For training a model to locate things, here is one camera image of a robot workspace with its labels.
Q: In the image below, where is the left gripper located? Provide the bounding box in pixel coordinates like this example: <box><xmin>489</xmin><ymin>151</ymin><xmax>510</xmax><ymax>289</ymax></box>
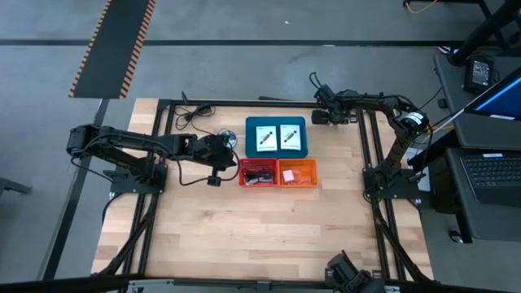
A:
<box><xmin>199</xmin><ymin>133</ymin><xmax>239</xmax><ymax>170</ymax></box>

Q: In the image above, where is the white instruction booklet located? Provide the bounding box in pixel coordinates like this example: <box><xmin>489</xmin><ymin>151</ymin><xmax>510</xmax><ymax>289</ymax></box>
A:
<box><xmin>279</xmin><ymin>124</ymin><xmax>302</xmax><ymax>151</ymax></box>
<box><xmin>255</xmin><ymin>125</ymin><xmax>278</xmax><ymax>152</ymax></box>

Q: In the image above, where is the red plastic basket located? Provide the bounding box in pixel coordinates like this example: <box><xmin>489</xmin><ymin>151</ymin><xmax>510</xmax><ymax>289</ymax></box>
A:
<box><xmin>238</xmin><ymin>158</ymin><xmax>280</xmax><ymax>188</ymax></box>

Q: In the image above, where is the teal plastic tray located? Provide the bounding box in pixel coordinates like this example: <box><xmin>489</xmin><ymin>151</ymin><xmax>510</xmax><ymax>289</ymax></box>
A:
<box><xmin>244</xmin><ymin>116</ymin><xmax>309</xmax><ymax>160</ymax></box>

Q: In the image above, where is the orange plastic basket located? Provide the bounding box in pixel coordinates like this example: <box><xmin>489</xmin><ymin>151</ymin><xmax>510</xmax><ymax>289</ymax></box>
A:
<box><xmin>277</xmin><ymin>158</ymin><xmax>319</xmax><ymax>189</ymax></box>

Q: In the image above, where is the yellow power connector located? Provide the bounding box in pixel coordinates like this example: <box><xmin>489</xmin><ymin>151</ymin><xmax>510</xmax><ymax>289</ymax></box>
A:
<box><xmin>425</xmin><ymin>121</ymin><xmax>455</xmax><ymax>133</ymax></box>

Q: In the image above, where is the black hazard-striped floor mat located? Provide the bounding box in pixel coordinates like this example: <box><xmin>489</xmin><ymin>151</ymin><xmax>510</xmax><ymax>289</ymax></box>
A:
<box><xmin>68</xmin><ymin>0</ymin><xmax>157</xmax><ymax>100</ymax></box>

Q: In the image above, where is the black bulky object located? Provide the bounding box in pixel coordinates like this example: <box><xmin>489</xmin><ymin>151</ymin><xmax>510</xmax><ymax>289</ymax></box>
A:
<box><xmin>324</xmin><ymin>251</ymin><xmax>387</xmax><ymax>293</ymax></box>

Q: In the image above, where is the computer monitor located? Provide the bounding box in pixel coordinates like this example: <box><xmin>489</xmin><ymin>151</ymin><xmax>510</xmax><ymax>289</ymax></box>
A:
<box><xmin>463</xmin><ymin>67</ymin><xmax>521</xmax><ymax>122</ymax></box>

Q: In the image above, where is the black stand leg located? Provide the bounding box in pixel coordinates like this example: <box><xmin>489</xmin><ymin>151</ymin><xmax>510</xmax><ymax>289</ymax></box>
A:
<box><xmin>446</xmin><ymin>0</ymin><xmax>521</xmax><ymax>67</ymax></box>

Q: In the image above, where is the dark laptop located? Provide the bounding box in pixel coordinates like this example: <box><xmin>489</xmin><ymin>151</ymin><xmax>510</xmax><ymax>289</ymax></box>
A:
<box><xmin>459</xmin><ymin>152</ymin><xmax>521</xmax><ymax>207</ymax></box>

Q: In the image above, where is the open laptop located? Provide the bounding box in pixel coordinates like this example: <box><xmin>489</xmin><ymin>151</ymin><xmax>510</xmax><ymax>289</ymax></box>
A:
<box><xmin>433</xmin><ymin>52</ymin><xmax>521</xmax><ymax>243</ymax></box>

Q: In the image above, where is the black overhead crossbeam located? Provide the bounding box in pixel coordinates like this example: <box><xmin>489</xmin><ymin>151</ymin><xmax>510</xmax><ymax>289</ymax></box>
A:
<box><xmin>0</xmin><ymin>273</ymin><xmax>521</xmax><ymax>293</ymax></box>

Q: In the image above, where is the dark furniture leg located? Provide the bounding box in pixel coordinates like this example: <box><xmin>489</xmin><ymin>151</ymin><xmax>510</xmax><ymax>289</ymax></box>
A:
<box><xmin>0</xmin><ymin>176</ymin><xmax>33</xmax><ymax>197</ymax></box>

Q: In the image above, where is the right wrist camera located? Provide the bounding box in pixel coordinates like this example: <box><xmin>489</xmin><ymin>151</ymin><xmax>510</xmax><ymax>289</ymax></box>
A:
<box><xmin>311</xmin><ymin>108</ymin><xmax>331</xmax><ymax>125</ymax></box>

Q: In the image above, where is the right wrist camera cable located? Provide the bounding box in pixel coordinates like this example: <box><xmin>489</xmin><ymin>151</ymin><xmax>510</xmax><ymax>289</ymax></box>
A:
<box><xmin>308</xmin><ymin>72</ymin><xmax>326</xmax><ymax>89</ymax></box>

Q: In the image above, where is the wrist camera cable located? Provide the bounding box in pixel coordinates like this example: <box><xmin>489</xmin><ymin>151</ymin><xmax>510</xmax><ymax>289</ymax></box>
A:
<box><xmin>174</xmin><ymin>150</ymin><xmax>241</xmax><ymax>187</ymax></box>
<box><xmin>308</xmin><ymin>72</ymin><xmax>326</xmax><ymax>89</ymax></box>

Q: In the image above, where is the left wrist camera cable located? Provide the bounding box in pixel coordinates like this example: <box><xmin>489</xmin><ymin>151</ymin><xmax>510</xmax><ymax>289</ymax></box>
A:
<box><xmin>174</xmin><ymin>150</ymin><xmax>241</xmax><ymax>187</ymax></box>

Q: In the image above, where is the black cable with adapter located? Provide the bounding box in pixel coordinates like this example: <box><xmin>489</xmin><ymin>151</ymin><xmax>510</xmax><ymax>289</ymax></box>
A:
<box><xmin>173</xmin><ymin>102</ymin><xmax>217</xmax><ymax>138</ymax></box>

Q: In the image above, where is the black aluminium table frame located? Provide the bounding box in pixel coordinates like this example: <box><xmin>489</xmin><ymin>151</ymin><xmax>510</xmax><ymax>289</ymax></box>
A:
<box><xmin>91</xmin><ymin>91</ymin><xmax>436</xmax><ymax>286</ymax></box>

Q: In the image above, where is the yellow cord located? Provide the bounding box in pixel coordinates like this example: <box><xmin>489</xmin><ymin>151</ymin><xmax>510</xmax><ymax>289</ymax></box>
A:
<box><xmin>405</xmin><ymin>0</ymin><xmax>440</xmax><ymax>15</ymax></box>

